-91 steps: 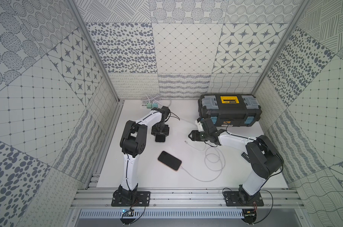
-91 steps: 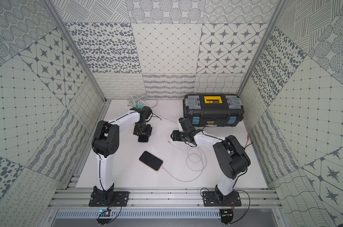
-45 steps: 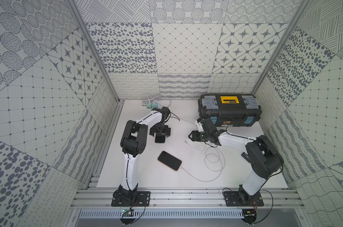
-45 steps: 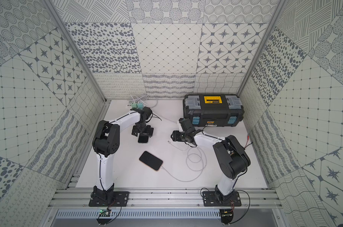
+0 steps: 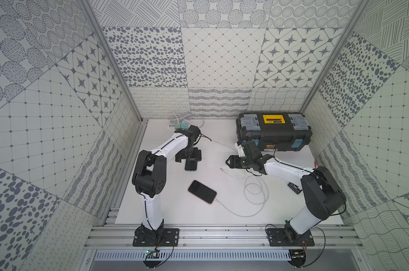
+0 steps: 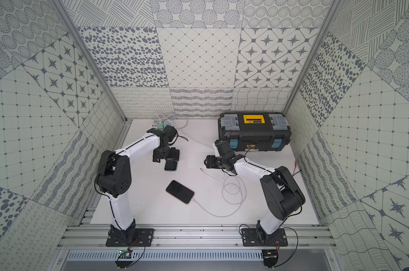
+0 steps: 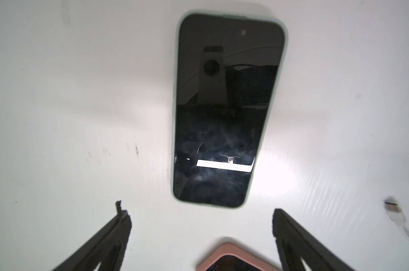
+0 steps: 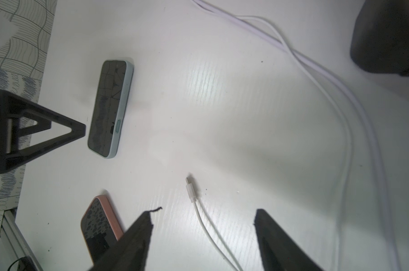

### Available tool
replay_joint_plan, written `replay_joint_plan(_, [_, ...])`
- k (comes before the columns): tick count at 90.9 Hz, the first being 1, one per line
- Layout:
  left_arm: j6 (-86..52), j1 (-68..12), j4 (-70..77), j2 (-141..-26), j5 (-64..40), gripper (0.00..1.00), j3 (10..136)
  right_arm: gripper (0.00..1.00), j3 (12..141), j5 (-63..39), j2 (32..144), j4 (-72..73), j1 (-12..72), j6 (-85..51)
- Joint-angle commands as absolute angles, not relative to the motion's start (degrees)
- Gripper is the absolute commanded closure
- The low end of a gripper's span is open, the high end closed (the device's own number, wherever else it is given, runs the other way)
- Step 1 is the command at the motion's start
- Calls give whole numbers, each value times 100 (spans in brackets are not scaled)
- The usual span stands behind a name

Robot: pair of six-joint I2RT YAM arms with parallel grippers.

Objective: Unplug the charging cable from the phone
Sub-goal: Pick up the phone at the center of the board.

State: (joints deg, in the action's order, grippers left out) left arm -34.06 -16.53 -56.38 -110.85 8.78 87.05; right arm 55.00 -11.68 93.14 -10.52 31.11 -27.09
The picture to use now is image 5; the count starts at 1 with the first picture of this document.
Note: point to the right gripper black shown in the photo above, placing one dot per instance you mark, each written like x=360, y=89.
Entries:
x=234, y=162

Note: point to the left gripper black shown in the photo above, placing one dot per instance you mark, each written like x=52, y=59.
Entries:
x=188, y=157

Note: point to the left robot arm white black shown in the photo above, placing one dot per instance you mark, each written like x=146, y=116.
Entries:
x=150, y=176

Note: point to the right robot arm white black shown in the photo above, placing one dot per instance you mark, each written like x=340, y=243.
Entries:
x=323, y=196

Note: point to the left circuit board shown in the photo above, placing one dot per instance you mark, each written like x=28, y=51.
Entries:
x=152, y=257

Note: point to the circuit board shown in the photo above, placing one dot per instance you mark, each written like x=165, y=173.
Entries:
x=297, y=258
x=152, y=257

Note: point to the right circuit board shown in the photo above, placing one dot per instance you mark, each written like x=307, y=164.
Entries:
x=297, y=258

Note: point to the black toolbox yellow handle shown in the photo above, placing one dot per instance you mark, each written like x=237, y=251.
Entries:
x=281, y=131

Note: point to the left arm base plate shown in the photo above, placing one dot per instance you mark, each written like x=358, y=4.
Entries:
x=156, y=238

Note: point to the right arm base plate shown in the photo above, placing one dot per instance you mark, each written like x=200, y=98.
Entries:
x=279, y=237

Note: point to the aluminium front rail frame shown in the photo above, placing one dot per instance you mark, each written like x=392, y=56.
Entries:
x=224, y=237

